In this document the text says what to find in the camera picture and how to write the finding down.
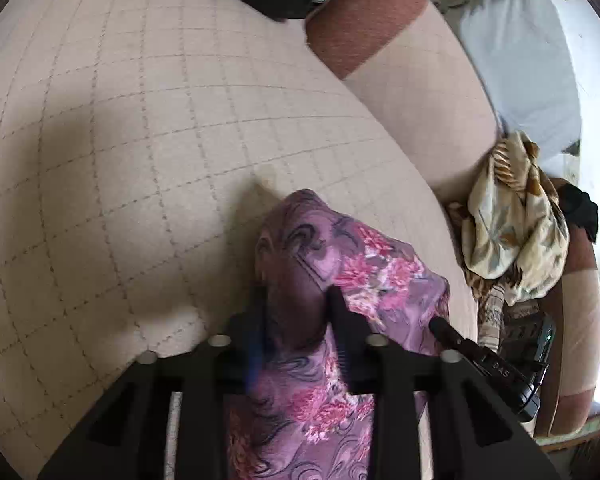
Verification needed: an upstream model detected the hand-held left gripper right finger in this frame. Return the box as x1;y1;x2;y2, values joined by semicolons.
325;285;563;480

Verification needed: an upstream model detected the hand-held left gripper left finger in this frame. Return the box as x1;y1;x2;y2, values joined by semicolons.
37;285;271;480

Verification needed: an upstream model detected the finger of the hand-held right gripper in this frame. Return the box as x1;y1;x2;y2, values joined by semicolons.
429;316;482;362

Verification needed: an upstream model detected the purple floral long-sleeved shirt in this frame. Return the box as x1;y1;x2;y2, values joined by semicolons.
227;188;452;480

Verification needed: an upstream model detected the brown animal print cloth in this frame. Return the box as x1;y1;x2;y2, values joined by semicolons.
447;202;511;306

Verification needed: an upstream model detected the pink and brown sofa backrest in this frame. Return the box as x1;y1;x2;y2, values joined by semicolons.
532;177;600;436

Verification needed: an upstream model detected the cream floral blanket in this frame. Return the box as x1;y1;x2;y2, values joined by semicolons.
462;130;571;306

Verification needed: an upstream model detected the pink and brown sofa bolster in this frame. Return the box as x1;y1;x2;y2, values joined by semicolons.
305;0;501;201

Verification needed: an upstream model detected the grey pillow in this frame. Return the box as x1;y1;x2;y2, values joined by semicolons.
437;0;583;161

